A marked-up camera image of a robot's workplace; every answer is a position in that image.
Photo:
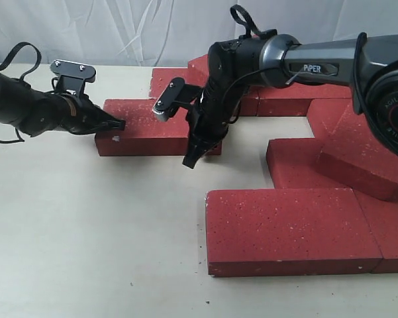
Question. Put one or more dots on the right robot arm Piper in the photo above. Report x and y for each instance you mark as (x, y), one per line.
(367, 65)

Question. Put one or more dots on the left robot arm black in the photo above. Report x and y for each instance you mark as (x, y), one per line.
(28, 110)

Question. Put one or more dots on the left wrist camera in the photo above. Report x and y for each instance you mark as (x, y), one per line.
(71, 77)

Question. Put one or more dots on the white backdrop curtain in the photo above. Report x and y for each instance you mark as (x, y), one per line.
(171, 33)

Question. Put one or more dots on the front large red brick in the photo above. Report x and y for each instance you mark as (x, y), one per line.
(287, 232)

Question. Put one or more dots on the angled red brick under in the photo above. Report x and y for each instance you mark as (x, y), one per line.
(324, 114)

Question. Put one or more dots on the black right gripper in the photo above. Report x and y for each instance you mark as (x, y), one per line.
(208, 121)

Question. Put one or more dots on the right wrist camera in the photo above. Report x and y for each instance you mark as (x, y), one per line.
(178, 94)

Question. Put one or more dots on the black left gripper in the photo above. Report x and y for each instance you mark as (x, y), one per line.
(79, 115)

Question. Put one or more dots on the red brick with white chip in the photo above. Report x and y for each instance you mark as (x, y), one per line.
(143, 135)

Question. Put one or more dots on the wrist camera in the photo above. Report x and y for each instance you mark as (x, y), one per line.
(178, 94)
(71, 77)

